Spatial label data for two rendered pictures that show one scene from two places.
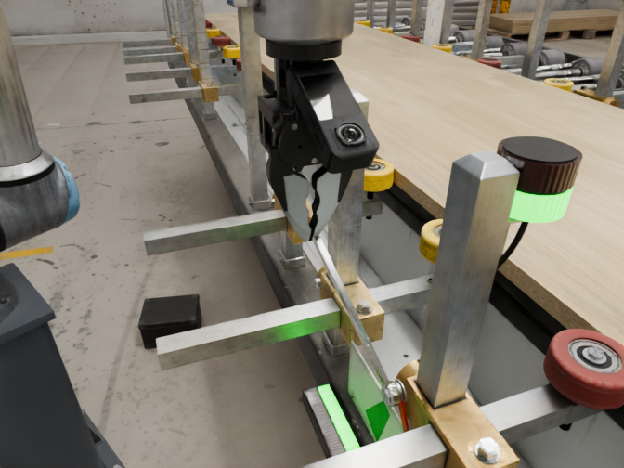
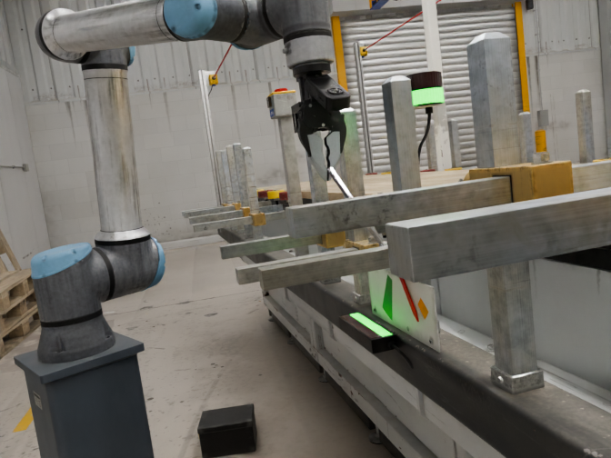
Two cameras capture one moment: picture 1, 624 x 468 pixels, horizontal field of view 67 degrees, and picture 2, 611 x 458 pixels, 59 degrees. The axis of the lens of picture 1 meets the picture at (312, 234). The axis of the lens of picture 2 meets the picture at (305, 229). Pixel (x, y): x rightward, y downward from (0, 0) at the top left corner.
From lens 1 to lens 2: 0.63 m
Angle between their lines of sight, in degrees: 25
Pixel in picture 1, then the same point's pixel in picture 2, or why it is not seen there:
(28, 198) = (133, 254)
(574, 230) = not seen: hidden behind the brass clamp
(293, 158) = (311, 123)
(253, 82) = (291, 166)
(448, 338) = (400, 178)
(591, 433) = (536, 280)
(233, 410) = not seen: outside the picture
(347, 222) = (355, 189)
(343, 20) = (327, 51)
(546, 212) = (428, 96)
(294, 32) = (305, 56)
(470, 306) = (407, 157)
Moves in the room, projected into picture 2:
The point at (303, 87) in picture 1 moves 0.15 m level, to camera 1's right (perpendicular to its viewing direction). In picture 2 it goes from (312, 82) to (395, 70)
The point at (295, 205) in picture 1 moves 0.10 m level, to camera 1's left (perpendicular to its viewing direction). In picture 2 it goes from (315, 153) to (262, 159)
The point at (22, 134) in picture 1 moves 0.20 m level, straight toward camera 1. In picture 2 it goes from (134, 208) to (149, 209)
